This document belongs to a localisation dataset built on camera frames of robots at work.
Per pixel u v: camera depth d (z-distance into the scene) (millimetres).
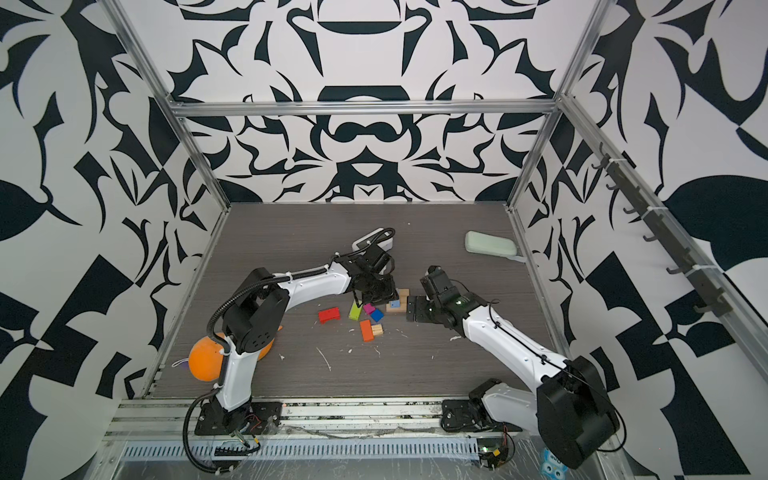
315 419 758
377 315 915
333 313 911
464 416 743
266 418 741
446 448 713
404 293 919
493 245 1069
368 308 905
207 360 757
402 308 915
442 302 644
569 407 406
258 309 541
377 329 876
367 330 876
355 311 912
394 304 911
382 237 809
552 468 672
